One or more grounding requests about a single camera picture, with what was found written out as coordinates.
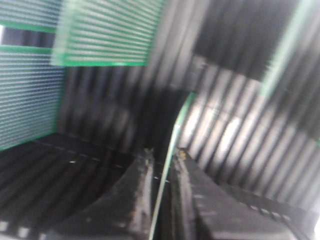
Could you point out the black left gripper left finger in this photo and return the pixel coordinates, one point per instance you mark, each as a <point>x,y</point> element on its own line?
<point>124,212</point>

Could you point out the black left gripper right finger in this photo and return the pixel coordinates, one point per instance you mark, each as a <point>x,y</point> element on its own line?
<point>204,210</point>

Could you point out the green board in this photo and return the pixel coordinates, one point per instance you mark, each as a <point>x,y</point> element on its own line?
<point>96,33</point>
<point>34,15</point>
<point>175,134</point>
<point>285,47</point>

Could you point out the green board second row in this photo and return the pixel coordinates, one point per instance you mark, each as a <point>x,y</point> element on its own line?
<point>30,94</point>

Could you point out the black slotted board rack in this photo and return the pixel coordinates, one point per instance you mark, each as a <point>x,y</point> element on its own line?
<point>218,49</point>

